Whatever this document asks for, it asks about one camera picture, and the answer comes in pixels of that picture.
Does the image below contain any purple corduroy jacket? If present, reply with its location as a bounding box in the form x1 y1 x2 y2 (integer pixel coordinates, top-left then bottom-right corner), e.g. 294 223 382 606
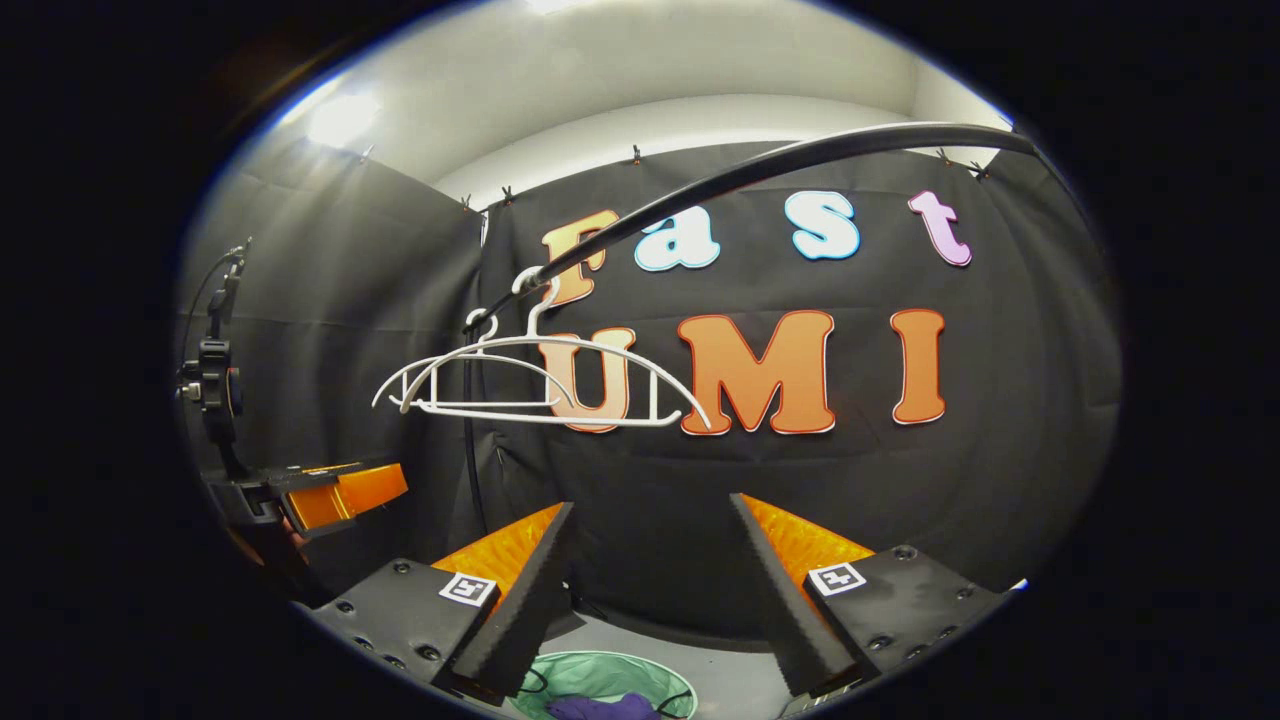
545 692 661 720

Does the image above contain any black backdrop cloth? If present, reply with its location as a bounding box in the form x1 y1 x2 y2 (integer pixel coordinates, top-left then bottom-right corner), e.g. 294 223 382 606
175 140 491 601
470 140 1123 641

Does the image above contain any green mesh laundry hamper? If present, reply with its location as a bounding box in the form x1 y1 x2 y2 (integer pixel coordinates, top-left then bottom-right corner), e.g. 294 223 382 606
508 650 698 720

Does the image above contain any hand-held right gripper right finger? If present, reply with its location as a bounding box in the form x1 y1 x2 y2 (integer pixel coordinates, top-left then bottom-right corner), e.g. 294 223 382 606
728 492 1011 701

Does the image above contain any white plastic clothes hanger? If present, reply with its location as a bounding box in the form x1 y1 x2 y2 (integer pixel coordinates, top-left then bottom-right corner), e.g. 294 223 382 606
400 266 713 433
372 308 578 413

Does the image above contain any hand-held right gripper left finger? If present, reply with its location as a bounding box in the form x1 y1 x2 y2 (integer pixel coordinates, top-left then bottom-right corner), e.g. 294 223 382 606
300 502 577 701

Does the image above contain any black metal clothes rack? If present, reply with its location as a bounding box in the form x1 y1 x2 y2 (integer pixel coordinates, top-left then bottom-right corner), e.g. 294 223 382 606
460 122 1041 541

